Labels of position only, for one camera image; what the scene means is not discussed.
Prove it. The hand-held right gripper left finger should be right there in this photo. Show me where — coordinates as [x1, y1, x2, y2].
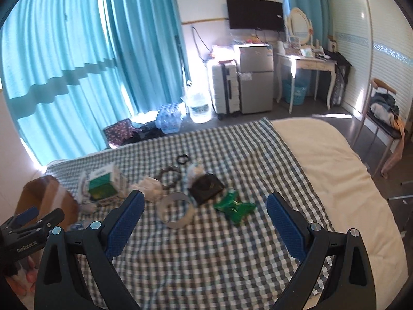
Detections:
[34, 190, 146, 310]

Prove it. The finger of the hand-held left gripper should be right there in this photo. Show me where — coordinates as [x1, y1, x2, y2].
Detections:
[2, 207, 40, 230]
[10, 207, 66, 241]

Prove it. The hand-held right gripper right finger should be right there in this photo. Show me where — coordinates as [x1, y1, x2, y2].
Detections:
[266, 192, 378, 310]

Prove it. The brown cardboard box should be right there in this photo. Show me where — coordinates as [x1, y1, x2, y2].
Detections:
[14, 175, 80, 233]

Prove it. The white tissue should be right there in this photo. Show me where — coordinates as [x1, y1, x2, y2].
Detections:
[131, 176, 165, 202]

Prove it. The white paper wrapper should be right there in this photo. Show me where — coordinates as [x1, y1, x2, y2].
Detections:
[77, 171, 95, 214]

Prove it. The green and white carton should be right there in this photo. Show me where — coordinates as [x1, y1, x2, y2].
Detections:
[88, 165, 130, 202]

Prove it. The green snack packet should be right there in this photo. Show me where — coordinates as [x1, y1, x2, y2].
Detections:
[213, 189, 256, 227]

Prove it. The clear tape roll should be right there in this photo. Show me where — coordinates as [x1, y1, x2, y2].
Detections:
[158, 192, 197, 230]

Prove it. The dark bead bracelet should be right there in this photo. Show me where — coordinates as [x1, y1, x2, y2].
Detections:
[154, 166, 182, 189]

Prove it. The black square case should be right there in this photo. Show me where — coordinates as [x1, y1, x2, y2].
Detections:
[188, 174, 225, 205]

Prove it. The small white plastic bag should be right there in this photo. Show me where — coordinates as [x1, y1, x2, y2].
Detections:
[187, 163, 207, 181]

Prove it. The cream duvet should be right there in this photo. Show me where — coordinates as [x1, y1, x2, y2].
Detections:
[271, 118, 405, 310]

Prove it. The grey checked blanket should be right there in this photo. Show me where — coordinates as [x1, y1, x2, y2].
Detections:
[45, 118, 336, 310]

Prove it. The dotted dark red bag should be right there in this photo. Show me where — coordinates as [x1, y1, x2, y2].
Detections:
[103, 119, 142, 149]

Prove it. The dark clothes pile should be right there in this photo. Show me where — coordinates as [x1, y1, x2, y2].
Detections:
[132, 124, 165, 143]

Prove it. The pack of water bottles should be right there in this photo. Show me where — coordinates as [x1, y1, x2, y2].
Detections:
[155, 103, 184, 134]

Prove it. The teal wastebasket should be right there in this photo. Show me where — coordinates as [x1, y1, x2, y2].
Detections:
[283, 79, 308, 105]

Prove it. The wooden chair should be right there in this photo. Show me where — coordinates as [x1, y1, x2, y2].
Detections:
[353, 78, 409, 176]

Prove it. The large clear water jug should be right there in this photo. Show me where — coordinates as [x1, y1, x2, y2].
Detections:
[186, 86, 213, 124]

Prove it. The silver mini fridge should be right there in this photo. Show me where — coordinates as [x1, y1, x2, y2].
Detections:
[234, 43, 275, 114]

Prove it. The white suitcase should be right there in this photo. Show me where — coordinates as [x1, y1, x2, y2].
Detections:
[207, 60, 242, 118]

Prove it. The black hanging bag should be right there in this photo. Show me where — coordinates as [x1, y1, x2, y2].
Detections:
[329, 50, 352, 105]

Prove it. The clothes heap on chair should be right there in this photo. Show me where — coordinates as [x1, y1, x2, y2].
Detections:
[369, 87, 405, 130]

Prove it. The wide teal curtain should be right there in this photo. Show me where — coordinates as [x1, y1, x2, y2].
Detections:
[0, 0, 136, 165]

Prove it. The white dressing table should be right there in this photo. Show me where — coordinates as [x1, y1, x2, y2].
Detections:
[276, 50, 338, 113]

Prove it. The pink plastic bag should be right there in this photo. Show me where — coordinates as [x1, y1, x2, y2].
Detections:
[211, 46, 236, 62]

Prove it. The narrow teal curtain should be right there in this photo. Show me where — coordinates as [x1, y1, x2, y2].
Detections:
[103, 0, 191, 117]

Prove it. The white slatted wardrobe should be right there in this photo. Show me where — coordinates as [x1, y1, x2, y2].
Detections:
[329, 0, 413, 126]

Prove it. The white oval vanity mirror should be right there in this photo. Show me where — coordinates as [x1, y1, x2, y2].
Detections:
[285, 7, 313, 47]

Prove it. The black wall cable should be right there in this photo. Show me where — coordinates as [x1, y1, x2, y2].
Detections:
[191, 26, 208, 62]

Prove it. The black wall television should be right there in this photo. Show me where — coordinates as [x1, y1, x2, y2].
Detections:
[226, 0, 284, 32]

